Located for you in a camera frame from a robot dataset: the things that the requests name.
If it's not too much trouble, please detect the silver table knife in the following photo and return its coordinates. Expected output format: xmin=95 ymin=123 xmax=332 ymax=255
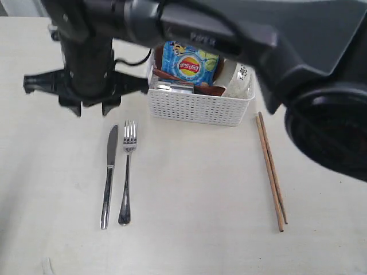
xmin=100 ymin=124 xmax=119 ymax=230

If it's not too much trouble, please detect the silver metal fork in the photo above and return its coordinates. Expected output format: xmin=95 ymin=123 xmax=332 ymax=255
xmin=118 ymin=120 xmax=137 ymax=226

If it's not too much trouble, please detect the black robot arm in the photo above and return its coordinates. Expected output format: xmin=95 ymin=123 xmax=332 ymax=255
xmin=24 ymin=1 xmax=366 ymax=181

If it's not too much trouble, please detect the blue chips snack bag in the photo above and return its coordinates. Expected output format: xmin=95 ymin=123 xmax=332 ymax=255
xmin=161 ymin=41 xmax=220 ymax=87

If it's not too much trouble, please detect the brown round plate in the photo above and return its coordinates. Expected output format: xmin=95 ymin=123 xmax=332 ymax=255
xmin=154 ymin=46 xmax=224 ymax=80

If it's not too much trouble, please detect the shiny steel cup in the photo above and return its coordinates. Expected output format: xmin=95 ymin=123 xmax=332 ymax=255
xmin=156 ymin=80 xmax=194 ymax=94

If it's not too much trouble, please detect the wooden chopstick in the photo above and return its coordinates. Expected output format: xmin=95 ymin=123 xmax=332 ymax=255
xmin=257 ymin=111 xmax=288 ymax=224
xmin=256 ymin=115 xmax=284 ymax=232

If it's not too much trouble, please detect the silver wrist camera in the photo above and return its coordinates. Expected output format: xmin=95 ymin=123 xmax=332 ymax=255
xmin=48 ymin=24 xmax=60 ymax=41

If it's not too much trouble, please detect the white plastic perforated basket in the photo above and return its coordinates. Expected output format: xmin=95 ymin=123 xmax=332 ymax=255
xmin=148 ymin=55 xmax=255 ymax=126

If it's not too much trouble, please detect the brown wooden spoon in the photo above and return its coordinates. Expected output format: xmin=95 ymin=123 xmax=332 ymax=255
xmin=153 ymin=68 xmax=225 ymax=97

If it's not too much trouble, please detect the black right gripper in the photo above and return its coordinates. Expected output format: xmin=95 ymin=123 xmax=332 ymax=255
xmin=23 ymin=37 xmax=148 ymax=117

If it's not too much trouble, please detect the white speckled ceramic bowl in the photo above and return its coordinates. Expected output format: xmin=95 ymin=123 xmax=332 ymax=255
xmin=214 ymin=59 xmax=252 ymax=99

